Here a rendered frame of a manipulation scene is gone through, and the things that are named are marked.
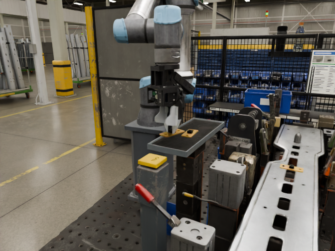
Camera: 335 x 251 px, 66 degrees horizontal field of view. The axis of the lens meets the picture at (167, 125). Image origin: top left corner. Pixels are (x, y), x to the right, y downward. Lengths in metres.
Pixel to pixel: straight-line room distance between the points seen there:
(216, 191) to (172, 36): 0.47
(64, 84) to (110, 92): 4.83
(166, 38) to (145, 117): 0.56
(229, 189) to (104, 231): 0.63
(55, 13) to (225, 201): 8.13
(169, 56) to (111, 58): 3.04
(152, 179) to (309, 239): 0.42
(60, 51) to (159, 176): 7.98
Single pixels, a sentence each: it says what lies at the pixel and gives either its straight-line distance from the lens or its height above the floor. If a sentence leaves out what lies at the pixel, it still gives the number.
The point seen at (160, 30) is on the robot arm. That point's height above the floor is 1.50.
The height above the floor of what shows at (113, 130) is 0.27.
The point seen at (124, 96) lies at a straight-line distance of 3.71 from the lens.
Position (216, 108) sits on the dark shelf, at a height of 1.02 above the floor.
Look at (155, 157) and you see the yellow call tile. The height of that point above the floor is 1.16.
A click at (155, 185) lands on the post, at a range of 0.71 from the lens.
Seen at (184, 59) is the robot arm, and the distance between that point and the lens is 1.18.
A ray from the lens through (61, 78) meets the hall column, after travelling 8.57.
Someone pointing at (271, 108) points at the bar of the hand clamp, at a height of 1.14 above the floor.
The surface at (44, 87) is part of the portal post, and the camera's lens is 7.79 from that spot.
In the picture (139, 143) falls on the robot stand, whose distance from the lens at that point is 1.25.
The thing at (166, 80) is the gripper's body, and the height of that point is 1.36.
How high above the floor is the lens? 1.45
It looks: 17 degrees down
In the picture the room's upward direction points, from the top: straight up
